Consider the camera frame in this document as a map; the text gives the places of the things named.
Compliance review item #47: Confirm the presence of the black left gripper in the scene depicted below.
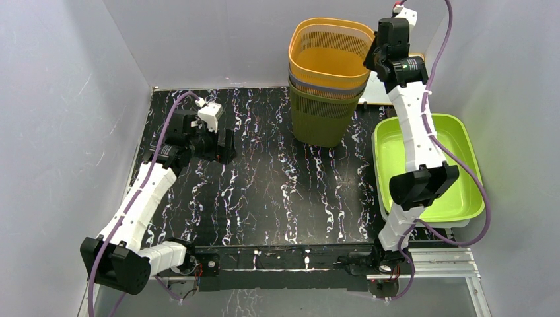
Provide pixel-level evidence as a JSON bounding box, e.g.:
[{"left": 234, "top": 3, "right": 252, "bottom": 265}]
[{"left": 187, "top": 120, "right": 237, "bottom": 166}]

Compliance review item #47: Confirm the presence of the orange mesh bin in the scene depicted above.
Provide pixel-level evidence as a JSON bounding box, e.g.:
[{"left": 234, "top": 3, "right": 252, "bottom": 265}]
[{"left": 288, "top": 18, "right": 375, "bottom": 90}]

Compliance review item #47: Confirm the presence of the grey mesh bin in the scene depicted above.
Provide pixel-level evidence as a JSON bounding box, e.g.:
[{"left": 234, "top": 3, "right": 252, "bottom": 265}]
[{"left": 288, "top": 71, "right": 367, "bottom": 100}]

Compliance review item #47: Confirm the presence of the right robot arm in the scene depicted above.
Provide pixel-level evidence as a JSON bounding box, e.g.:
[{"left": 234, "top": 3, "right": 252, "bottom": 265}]
[{"left": 363, "top": 17, "right": 459, "bottom": 273}]

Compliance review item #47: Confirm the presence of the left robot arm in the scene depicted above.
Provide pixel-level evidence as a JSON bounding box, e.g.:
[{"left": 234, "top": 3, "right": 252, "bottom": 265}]
[{"left": 80, "top": 102, "right": 236, "bottom": 295}]

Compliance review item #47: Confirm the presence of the small whiteboard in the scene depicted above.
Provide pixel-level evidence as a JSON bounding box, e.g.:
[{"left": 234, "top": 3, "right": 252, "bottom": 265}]
[{"left": 361, "top": 51, "right": 428, "bottom": 105}]

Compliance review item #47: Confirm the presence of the olive green mesh bin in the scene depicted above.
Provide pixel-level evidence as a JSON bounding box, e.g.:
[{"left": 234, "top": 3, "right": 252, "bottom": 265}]
[{"left": 289, "top": 85, "right": 362, "bottom": 148}]

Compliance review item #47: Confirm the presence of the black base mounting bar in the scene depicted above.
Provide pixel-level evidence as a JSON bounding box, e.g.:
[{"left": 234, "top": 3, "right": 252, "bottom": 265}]
[{"left": 195, "top": 243, "right": 411, "bottom": 291}]

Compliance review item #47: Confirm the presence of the lime green plastic tub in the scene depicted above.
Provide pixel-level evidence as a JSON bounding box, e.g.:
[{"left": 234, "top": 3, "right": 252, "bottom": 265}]
[{"left": 374, "top": 113, "right": 486, "bottom": 223}]

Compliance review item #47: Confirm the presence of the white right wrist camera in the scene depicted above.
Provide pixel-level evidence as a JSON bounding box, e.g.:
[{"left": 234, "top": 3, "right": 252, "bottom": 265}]
[{"left": 392, "top": 2, "right": 417, "bottom": 30}]

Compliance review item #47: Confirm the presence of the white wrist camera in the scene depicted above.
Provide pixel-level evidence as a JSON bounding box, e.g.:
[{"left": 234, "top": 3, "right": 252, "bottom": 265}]
[
  {"left": 197, "top": 102, "right": 224, "bottom": 133},
  {"left": 392, "top": 2, "right": 417, "bottom": 30}
]

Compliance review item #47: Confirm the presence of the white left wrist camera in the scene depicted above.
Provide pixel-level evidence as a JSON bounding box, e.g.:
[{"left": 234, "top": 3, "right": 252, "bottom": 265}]
[{"left": 197, "top": 102, "right": 224, "bottom": 133}]

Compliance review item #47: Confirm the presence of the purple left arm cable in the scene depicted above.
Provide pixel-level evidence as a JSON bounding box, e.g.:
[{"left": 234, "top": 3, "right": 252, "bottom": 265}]
[{"left": 87, "top": 92, "right": 203, "bottom": 317}]

